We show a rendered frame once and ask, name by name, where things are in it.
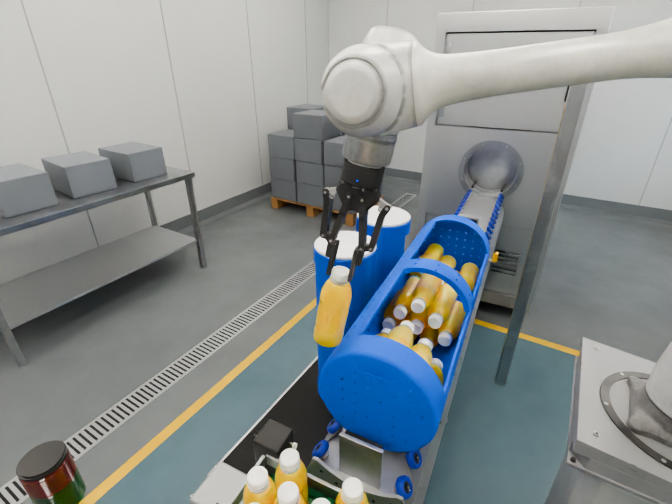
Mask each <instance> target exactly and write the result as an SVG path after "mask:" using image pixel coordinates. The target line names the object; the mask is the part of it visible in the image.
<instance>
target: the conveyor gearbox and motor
mask: <svg viewBox="0 0 672 504"><path fill-rule="evenodd" d="M246 477H247V474H245V473H243V472H241V471H239V470H237V469H235V468H233V467H232V466H230V465H228V464H226V463H224V462H219V463H218V464H216V465H215V468H214V469H213V470H212V472H211V473H210V474H209V475H208V476H207V478H206V479H205V480H204V481H203V483H202V484H201V485H200V486H199V488H198V489H197V490H196V491H195V493H194V494H192V495H191V498H190V503H191V504H216V503H219V504H228V503H229V501H230V500H231V498H232V497H233V495H234V494H235V493H236V491H237V490H238V488H239V487H240V486H241V484H242V483H243V481H244V480H245V479H246Z"/></svg>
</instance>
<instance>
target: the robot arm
mask: <svg viewBox="0 0 672 504"><path fill-rule="evenodd" d="M635 78H672V18H669V19H666V20H662V21H659V22H656V23H652V24H648V25H645V26H641V27H637V28H633V29H628V30H623V31H618V32H613V33H607V34H601V35H594V36H587V37H580V38H573V39H566V40H559V41H552V42H545V43H538V44H531V45H524V46H517V47H510V48H502V49H494V50H485V51H476V52H467V53H455V54H438V53H433V52H431V51H429V50H427V49H425V48H424V47H423V46H422V45H421V44H420V43H419V42H418V41H417V39H416V37H415V36H414V35H413V34H411V33H410V32H408V31H406V30H403V29H400V28H397V27H392V26H383V25H381V26H375V27H373V28H371V29H370V31H369V32H368V34H367V35H366V37H365V39H364V40H363V42H362V44H357V45H353V46H350V47H347V48H345V49H344V50H342V51H341V52H339V53H338V54H337V55H336V56H335V57H334V58H333V59H332V60H331V61H330V63H329V64H328V66H327V68H326V70H325V72H324V74H323V77H322V81H321V90H322V99H323V104H324V112H325V114H326V116H327V117H328V119H329V120H330V121H331V123H332V124H333V125H334V126H335V127H336V128H337V129H339V130H340V131H342V132H343V133H345V138H344V145H343V150H342V155H343V156H344V157H345V158H346V159H344V164H343V169H342V174H341V179H340V182H339V184H338V185H337V186H336V187H329V186H328V187H326V188H325V189H324V190H323V191H322V194H323V199H324V206H323V213H322V221H321V229H320V237H321V238H324V239H326V240H327V242H328V244H327V248H326V253H325V255H326V257H329V262H328V266H327V271H326V275H330V274H331V271H332V268H333V267H334V264H335V260H336V255H337V251H338V247H339V242H340V240H337V236H338V234H339V232H340V229H341V227H342V225H343V222H344V220H345V218H346V215H347V213H348V211H355V212H357V213H359V216H358V218H359V232H358V246H356V248H355V249H354V252H353V256H352V261H351V266H350V270H349V275H348V280H347V281H348V282H351V281H352V279H353V277H354V274H355V270H356V266H359V267H360V265H361V264H362V262H363V258H364V253H365V252H367V251H369V252H373V250H374V249H375V247H376V244H377V241H378V238H379V234H380V231H381V228H382V225H383V222H384V219H385V216H386V215H387V213H388V212H389V211H390V209H391V207H392V204H391V203H387V202H385V201H384V200H383V199H381V194H380V187H381V183H382V179H383V175H384V171H385V167H384V166H388V165H390V163H391V159H392V155H393V151H394V147H395V143H396V141H397V135H398V132H399V131H402V130H406V129H410V128H414V127H418V126H422V124H423V123H424V121H425V120H426V119H427V118H428V117H429V115H430V114H432V113H433V112H434V111H436V110H438V109H440V108H442V107H445V106H448V105H452V104H456V103H460V102H465V101H470V100H475V99H481V98H486V97H492V96H499V95H505V94H512V93H520V92H527V91H535V90H542V89H550V88H557V87H565V86H572V85H580V84H587V83H594V82H602V81H610V80H620V79H635ZM336 193H337V194H338V196H339V199H340V201H341V203H342V206H341V208H340V211H339V214H338V217H337V219H336V221H335V224H334V226H333V229H332V231H331V233H330V232H329V229H330V222H331V214H332V207H333V198H334V197H335V196H336ZM375 204H378V211H379V212H380V213H379V215H378V217H377V220H376V223H375V226H374V229H373V233H372V236H371V239H370V242H369V243H367V222H368V210H369V209H370V208H372V207H373V206H374V205H375ZM627 385H628V386H629V389H630V419H629V420H628V422H627V424H626V425H627V427H628V429H629V430H630V431H632V432H633V433H635V434H637V435H641V436H645V437H648V438H651V439H653V440H655V441H657V442H660V443H662V444H664V445H666V446H668V447H671V448H672V342H671V343H670V344H669V345H668V347H667V348H666V349H665V351H664V352H663V354H662V355H661V357H660V358H659V360H658V361H657V363H656V365H655V367H654V369H653V370H652V373H651V375H650V377H649V379H648V381H647V382H646V381H644V380H642V379H640V378H638V377H635V376H630V377H629V378H628V380H627Z"/></svg>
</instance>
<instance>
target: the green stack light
mask: <svg viewBox="0 0 672 504"><path fill-rule="evenodd" d="M85 491H86V484H85V482H84V480H83V478H82V476H81V474H80V472H79V470H78V468H76V473H75V475H74V477H73V479H72V480H71V482H70V483H69V484H68V485H67V486H66V487H65V488H64V489H63V490H61V491H60V492H58V493H57V494H55V495H53V496H51V497H48V498H45V499H33V498H31V497H30V499H31V501H32V502H33V504H79V502H80V501H81V500H82V498H83V496H84V494H85Z"/></svg>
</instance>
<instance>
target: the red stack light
mask: <svg viewBox="0 0 672 504"><path fill-rule="evenodd" d="M76 468H77V467H76V463H75V461H74V459H73V457H72V455H71V453H70V451H69V449H68V454H67V457H66V459H65V460H64V462H63V463H62V464H61V466H60V467H59V468H57V469H56V470H55V471H54V472H53V473H51V474H50V475H48V476H46V477H44V478H42V479H39V480H36V481H31V482H25V481H22V480H20V479H19V478H18V479H19V481H20V482H21V484H22V486H23V487H24V489H25V491H26V492H27V494H28V496H29V497H31V498H33V499H45V498H48V497H51V496H53V495H55V494H57V493H58V492H60V491H61V490H63V489H64V488H65V487H66V486H67V485H68V484H69V483H70V482H71V480H72V479H73V477H74V475H75V473H76Z"/></svg>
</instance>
